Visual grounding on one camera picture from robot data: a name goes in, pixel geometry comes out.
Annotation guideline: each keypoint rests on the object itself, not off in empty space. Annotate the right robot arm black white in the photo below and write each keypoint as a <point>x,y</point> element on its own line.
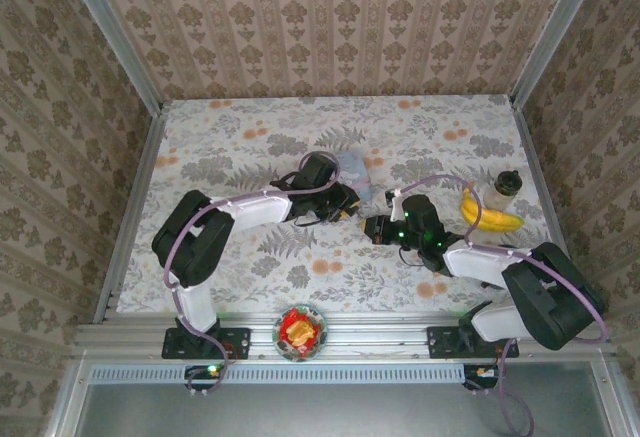
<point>480,264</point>

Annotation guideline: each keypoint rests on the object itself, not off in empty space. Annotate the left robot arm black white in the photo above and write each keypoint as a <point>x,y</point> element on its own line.
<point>260,209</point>

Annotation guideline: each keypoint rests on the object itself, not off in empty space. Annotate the light blue cartoon tin box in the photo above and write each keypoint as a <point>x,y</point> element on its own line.
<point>356,173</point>

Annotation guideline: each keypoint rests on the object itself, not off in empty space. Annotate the floral printed tablecloth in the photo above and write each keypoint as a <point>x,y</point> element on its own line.
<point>320,132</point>

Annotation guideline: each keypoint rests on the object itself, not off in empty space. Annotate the yellow banana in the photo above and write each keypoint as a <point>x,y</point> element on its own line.
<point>490,219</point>

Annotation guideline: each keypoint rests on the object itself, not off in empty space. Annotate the clear bottle with black cap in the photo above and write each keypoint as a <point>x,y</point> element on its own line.
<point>500,192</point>

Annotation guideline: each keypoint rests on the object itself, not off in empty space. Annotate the red yellow snack packet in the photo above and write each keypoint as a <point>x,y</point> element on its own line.
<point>299,329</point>

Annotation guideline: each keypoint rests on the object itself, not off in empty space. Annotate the patterned round bowl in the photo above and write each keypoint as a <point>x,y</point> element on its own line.
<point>282,344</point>

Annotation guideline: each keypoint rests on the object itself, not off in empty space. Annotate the grey metal panel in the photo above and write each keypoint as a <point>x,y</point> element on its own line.
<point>325,412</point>

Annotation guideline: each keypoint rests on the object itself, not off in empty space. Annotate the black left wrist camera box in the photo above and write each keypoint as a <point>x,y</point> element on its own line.
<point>317,169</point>

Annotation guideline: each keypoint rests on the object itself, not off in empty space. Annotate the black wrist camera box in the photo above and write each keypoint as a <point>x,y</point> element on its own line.
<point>419,212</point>
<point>317,169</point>

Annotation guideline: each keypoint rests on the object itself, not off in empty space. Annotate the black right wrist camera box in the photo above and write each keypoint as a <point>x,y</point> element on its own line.
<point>419,212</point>

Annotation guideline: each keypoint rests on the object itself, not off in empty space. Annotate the aluminium profile frame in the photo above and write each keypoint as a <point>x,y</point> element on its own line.
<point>350,334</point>

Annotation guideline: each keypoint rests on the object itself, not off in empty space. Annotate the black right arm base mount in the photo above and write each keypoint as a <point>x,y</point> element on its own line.
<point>450,344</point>

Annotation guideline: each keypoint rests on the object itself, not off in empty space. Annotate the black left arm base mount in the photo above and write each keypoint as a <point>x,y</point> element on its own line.
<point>185,344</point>

